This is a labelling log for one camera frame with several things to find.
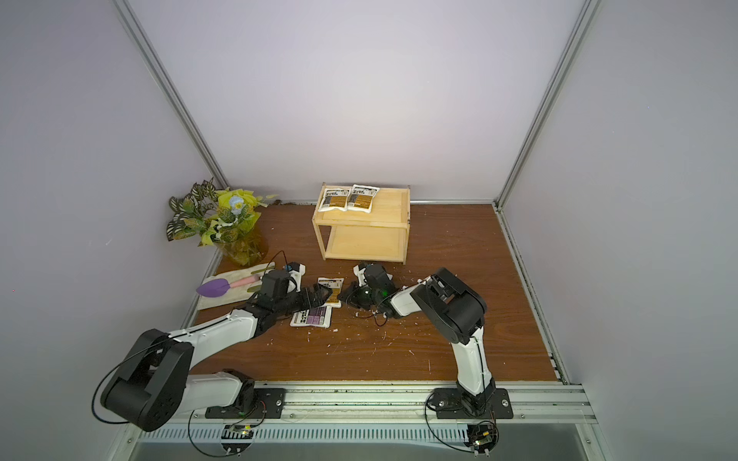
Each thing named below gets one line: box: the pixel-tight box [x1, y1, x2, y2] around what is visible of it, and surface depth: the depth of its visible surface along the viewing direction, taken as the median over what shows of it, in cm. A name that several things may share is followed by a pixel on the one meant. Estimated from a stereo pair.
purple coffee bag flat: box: [289, 302, 342, 329], surface depth 89 cm
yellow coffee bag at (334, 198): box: [318, 188, 351, 213], surface depth 92 cm
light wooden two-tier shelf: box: [311, 182, 412, 266], surface depth 97 cm
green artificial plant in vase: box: [166, 176, 279, 267], surface depth 91 cm
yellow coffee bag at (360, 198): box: [346, 183, 381, 214], surface depth 94 cm
